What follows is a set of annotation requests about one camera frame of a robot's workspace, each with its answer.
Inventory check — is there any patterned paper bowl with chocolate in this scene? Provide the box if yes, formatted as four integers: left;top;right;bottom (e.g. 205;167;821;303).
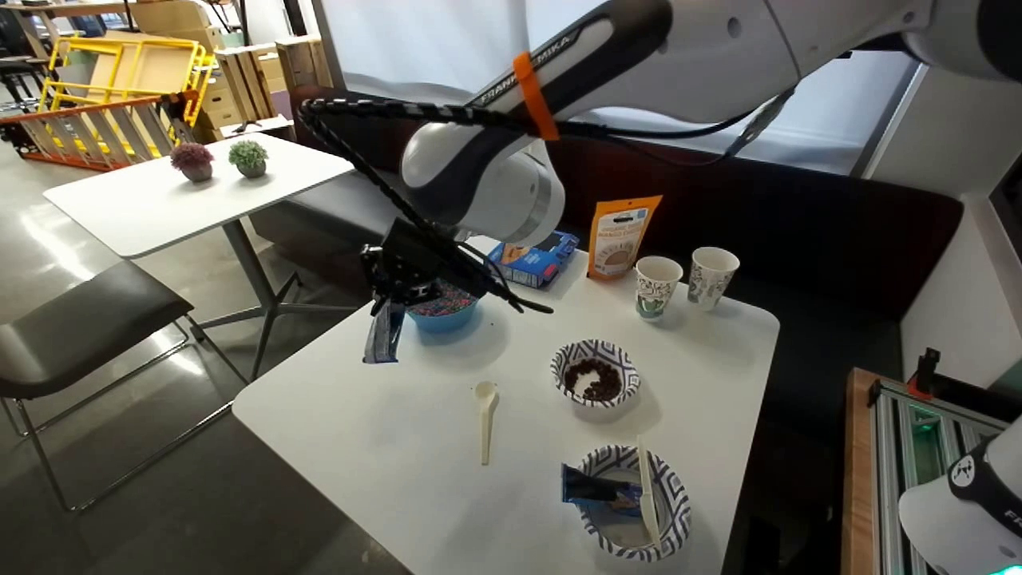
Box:
551;336;647;416

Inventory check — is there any white paper cup green print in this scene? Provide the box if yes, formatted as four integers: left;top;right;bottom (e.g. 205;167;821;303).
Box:
634;251;686;321
684;243;745;315

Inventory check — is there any wooden framed equipment box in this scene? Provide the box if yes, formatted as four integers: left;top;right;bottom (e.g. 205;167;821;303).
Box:
838;346;1022;575

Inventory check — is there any black seat metal chair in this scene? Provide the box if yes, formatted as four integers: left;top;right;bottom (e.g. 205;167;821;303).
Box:
0;258;251;518

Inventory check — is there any wooden cabinet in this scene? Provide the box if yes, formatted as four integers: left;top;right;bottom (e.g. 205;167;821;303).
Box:
130;0;338;137

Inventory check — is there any white plastic spoon in bowl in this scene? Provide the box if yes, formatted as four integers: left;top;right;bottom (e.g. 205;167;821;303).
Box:
634;444;668;550

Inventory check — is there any white window blind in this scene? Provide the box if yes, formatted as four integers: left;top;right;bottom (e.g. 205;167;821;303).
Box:
317;0;925;178

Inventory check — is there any yellow metal rack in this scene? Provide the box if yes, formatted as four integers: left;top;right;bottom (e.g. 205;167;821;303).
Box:
0;29;221;173

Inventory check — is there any small white folding table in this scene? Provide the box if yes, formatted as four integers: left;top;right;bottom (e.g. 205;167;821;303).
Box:
41;129;362;381

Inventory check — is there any patterned paper bowl with packet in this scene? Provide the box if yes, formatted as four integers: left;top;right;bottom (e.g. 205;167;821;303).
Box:
560;439;696;566

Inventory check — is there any blue cookie package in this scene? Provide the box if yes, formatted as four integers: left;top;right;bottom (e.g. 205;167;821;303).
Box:
489;226;582;290

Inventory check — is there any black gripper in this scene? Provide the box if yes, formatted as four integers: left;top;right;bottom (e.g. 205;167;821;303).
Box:
357;215;478;325

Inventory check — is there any black cushioned bench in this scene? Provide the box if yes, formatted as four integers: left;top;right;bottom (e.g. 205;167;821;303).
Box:
247;87;969;321

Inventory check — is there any blue bowl with snacks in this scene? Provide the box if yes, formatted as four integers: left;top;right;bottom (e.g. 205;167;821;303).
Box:
406;286;485;347

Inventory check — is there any orange strap on arm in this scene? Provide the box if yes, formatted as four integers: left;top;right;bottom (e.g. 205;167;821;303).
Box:
509;49;562;148

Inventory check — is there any dark blue packet in bowl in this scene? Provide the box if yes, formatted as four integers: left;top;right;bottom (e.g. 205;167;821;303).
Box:
560;460;647;535

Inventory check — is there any orange snack pouch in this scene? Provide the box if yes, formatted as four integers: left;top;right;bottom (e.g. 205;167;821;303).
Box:
585;192;668;283

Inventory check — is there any maroon muffin toy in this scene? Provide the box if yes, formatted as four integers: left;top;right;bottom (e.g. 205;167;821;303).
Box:
171;137;218;186

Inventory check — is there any cream plastic spoon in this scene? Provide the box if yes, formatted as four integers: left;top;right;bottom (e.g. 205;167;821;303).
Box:
472;378;505;470

